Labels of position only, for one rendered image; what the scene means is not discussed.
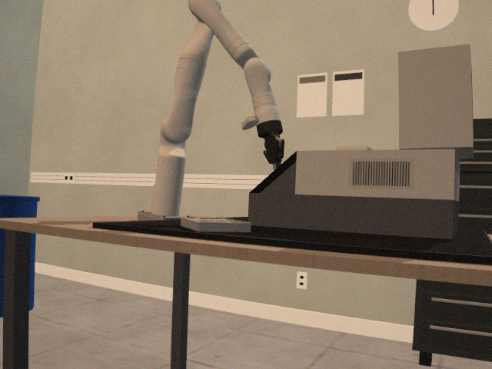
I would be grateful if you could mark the grey benchtop machine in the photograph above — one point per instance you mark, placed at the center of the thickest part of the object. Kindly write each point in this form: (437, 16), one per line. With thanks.
(408, 192)

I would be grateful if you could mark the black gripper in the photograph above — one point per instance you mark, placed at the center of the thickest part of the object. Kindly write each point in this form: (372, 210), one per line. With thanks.
(270, 131)

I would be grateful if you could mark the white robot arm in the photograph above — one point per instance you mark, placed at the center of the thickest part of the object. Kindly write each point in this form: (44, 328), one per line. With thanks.
(177, 127)

